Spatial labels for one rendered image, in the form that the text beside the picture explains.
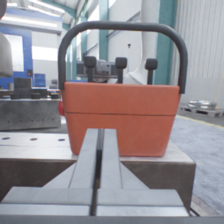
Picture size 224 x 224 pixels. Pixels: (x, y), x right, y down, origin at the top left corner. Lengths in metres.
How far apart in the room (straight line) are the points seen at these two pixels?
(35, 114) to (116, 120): 1.11
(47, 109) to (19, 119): 0.21
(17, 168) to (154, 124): 0.23
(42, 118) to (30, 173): 1.05
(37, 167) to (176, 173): 0.23
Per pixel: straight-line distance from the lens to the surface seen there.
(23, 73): 5.52
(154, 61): 0.31
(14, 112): 1.35
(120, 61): 0.30
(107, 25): 0.26
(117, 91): 0.25
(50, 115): 1.35
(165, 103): 0.27
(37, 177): 0.31
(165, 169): 0.30
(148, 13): 0.71
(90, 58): 0.30
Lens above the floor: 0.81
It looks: 10 degrees down
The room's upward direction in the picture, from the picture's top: 2 degrees clockwise
